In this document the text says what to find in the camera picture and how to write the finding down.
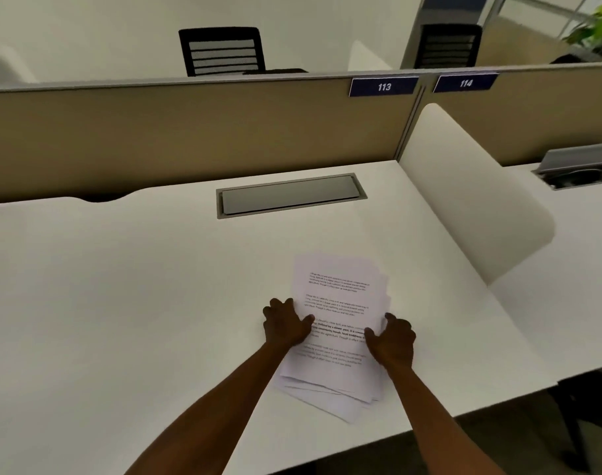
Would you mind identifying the grey desk cable hatch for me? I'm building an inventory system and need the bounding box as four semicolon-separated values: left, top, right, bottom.
216;173;368;220

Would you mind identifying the stack of printed paper sheets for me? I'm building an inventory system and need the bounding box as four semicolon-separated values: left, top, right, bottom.
273;253;392;425

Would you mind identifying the person's left forearm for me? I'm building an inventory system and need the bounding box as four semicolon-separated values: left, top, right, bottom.
124;341;292;475

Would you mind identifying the person's right hand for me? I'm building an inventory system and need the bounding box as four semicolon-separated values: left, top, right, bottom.
364;313;417;371

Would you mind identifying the beige desk partition panel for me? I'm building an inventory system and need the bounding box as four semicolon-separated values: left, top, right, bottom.
420;62;602;168
0;74;426;206

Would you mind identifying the black mesh office chair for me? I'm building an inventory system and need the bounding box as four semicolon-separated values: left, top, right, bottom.
178;27;309;78
413;23;483;70

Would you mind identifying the blue desk number label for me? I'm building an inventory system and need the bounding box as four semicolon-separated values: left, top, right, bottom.
349;76;420;98
433;72;500;93

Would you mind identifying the person's left hand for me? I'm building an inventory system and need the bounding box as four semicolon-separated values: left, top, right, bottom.
262;298;316;350

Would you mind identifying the white curved side divider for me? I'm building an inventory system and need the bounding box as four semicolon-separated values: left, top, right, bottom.
398;103;556;286

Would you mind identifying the black desk leg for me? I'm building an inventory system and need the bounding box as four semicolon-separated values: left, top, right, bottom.
548;363;602;473

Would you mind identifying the open grey cable hatch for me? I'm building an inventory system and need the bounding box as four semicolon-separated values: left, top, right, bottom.
531;142;602;191

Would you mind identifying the green potted plant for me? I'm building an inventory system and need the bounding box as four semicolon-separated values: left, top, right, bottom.
562;0;602;60

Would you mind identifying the person's right forearm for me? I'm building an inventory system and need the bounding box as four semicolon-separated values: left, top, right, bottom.
384;365;507;475

